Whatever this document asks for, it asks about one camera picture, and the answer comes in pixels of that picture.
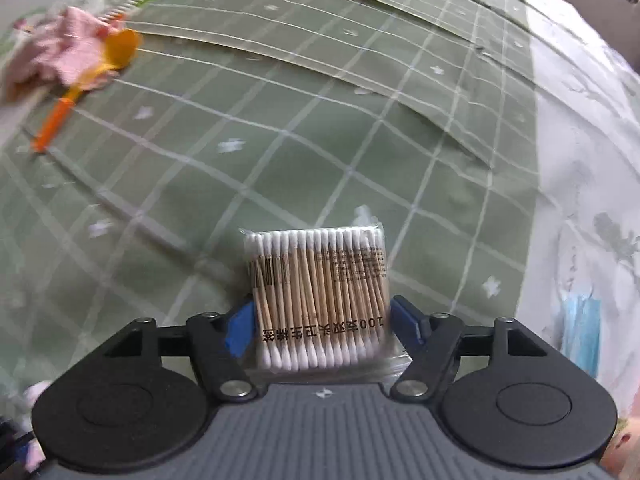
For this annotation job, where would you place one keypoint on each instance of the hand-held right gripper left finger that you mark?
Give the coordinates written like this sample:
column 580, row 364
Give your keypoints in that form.
column 238, row 329

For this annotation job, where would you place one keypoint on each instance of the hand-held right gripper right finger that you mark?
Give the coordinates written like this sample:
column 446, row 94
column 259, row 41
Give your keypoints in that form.
column 404, row 322

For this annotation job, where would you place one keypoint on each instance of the cotton swab pack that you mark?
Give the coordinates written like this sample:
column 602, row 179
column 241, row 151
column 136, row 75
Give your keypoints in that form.
column 317, row 294

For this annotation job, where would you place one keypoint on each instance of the blue face mask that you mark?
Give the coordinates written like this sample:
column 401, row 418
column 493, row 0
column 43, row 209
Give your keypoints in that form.
column 581, row 332

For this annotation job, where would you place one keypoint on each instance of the green checked blanket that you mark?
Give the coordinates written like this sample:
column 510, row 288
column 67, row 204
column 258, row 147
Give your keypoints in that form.
column 280, row 125

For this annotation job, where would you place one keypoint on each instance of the white floral bedsheet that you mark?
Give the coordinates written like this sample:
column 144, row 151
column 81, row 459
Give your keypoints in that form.
column 585, row 150

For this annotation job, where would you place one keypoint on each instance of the pink cloth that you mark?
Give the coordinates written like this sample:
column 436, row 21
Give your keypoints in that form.
column 60, row 55

